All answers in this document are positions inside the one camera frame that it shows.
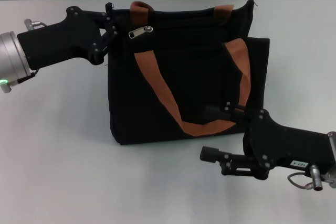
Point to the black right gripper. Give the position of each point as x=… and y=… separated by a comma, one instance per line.
x=283, y=145

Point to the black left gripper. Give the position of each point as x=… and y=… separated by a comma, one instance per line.
x=57, y=40

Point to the silver zipper pull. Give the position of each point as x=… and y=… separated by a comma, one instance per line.
x=141, y=32

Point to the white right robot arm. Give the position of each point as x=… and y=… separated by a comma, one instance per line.
x=333, y=155

